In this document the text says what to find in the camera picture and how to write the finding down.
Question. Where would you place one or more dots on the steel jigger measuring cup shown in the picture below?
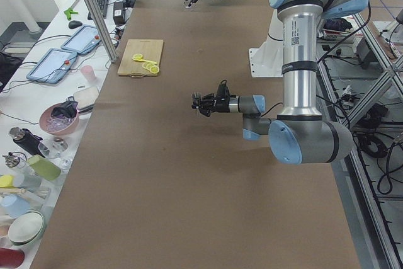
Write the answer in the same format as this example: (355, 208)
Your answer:
(196, 97)

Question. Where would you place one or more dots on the pink plastic cup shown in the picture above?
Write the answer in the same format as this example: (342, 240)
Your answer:
(88, 73)

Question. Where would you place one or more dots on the green tumbler cup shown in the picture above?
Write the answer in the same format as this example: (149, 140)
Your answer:
(44, 168)

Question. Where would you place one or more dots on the light blue cup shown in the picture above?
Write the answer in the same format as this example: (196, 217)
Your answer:
(15, 206)

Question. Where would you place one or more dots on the red cup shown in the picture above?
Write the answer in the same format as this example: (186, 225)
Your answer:
(11, 258)

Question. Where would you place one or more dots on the lemon slice end of row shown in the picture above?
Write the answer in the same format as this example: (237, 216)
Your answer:
(154, 69)

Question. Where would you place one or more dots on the bamboo cutting board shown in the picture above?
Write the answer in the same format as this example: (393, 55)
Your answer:
(151, 49)

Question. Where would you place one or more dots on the middle lemon slice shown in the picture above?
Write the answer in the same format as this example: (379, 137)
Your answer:
(146, 65)

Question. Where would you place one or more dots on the yellow plastic knife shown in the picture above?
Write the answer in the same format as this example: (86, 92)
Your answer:
(149, 61)

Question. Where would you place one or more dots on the black keyboard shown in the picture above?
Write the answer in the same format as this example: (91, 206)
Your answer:
(100, 2)

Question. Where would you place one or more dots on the far teach pendant tablet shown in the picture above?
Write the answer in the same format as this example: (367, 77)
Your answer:
(83, 41)

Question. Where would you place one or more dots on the teach pendant tablet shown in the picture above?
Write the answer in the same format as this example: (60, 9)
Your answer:
(53, 66)
(83, 41)

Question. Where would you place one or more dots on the black computer mouse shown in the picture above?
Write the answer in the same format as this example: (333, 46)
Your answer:
(74, 24)

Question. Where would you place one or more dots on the white kitchen scale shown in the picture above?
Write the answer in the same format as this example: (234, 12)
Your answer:
(86, 99)

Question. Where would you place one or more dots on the green clamp tool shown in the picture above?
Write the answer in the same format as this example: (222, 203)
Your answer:
(69, 12)

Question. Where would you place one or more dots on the dark cloth in bowl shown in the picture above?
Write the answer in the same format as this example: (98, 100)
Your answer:
(66, 109)

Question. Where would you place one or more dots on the pink bowl with ice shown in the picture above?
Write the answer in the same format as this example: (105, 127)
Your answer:
(57, 126)

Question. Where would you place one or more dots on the near teach pendant tablet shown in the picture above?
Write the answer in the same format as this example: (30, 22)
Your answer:
(53, 66)

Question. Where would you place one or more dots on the black thermos bottle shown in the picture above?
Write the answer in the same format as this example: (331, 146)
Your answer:
(26, 140)

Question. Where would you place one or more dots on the glass oil dispenser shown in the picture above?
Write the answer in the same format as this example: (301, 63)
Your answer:
(14, 162)

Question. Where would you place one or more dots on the light green bowl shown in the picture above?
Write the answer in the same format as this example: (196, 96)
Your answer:
(27, 228)

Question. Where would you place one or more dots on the white camera mast base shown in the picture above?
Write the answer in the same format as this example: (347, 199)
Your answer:
(267, 60)

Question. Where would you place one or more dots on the aluminium frame post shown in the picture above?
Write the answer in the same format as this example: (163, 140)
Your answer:
(93, 8)

